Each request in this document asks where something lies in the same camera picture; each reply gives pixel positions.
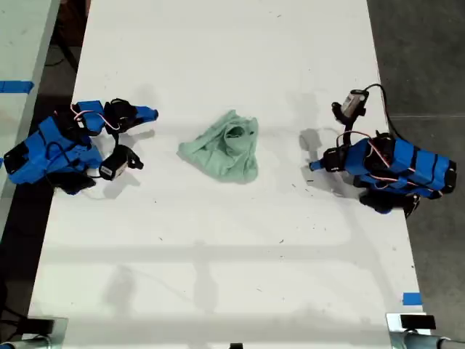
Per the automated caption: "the black floor cable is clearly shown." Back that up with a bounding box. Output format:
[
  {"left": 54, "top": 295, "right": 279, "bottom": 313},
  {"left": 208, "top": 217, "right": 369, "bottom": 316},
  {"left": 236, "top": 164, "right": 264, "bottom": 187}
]
[
  {"left": 0, "top": 308, "right": 29, "bottom": 340},
  {"left": 44, "top": 39, "right": 80, "bottom": 73}
]

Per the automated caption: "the square blue tape piece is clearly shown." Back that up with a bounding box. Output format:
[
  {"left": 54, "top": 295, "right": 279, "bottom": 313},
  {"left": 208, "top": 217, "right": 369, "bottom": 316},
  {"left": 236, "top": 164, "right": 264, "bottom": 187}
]
[{"left": 402, "top": 291, "right": 423, "bottom": 307}]

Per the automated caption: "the pale side table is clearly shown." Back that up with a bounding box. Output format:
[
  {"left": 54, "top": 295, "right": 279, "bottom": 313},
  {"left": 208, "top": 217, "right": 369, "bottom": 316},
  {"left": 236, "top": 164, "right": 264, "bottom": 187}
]
[{"left": 0, "top": 0, "right": 62, "bottom": 233}]

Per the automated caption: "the pale green T-shirt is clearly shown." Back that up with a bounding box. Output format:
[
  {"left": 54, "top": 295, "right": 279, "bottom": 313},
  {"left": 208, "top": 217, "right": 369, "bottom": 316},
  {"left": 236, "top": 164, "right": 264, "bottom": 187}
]
[{"left": 177, "top": 108, "right": 261, "bottom": 187}]

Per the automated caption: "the black camera stalk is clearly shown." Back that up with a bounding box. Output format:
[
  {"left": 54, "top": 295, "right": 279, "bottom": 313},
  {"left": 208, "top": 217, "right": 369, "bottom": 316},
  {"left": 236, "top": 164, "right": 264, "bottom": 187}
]
[{"left": 335, "top": 114, "right": 355, "bottom": 148}]

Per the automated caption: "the metal table bracket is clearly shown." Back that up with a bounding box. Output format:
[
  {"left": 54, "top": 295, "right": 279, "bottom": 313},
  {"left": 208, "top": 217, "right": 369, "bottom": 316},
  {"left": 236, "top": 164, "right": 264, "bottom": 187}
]
[
  {"left": 385, "top": 312, "right": 437, "bottom": 349},
  {"left": 20, "top": 316, "right": 69, "bottom": 349}
]

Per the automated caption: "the long blue tape strip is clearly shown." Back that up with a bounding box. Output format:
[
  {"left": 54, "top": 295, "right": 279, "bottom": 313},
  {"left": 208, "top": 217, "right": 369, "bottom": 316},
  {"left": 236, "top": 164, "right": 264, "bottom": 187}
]
[{"left": 0, "top": 80, "right": 36, "bottom": 95}]

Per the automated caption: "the grey metal pipe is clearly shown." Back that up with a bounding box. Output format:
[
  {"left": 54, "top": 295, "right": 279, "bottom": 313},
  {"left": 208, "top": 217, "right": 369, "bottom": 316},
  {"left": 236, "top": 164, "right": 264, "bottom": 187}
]
[{"left": 402, "top": 331, "right": 465, "bottom": 349}]

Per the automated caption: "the small black box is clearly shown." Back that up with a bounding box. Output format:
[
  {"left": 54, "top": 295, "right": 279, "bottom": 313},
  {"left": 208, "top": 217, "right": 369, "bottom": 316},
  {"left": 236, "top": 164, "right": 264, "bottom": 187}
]
[
  {"left": 26, "top": 317, "right": 56, "bottom": 334},
  {"left": 400, "top": 314, "right": 437, "bottom": 331}
]

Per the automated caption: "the black and grey camera box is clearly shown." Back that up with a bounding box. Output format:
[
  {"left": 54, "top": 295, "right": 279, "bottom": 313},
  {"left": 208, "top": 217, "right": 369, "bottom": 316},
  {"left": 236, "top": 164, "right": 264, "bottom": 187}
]
[{"left": 331, "top": 89, "right": 370, "bottom": 123}]

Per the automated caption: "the thick black camera cable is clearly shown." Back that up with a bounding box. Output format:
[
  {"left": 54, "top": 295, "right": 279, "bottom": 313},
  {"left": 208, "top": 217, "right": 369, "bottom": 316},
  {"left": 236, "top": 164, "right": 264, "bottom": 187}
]
[{"left": 362, "top": 83, "right": 400, "bottom": 137}]

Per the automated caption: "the black camera box with label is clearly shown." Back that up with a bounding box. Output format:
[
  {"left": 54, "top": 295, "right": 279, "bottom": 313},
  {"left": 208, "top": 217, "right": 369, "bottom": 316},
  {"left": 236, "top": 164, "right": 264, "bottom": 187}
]
[{"left": 98, "top": 145, "right": 145, "bottom": 182}]

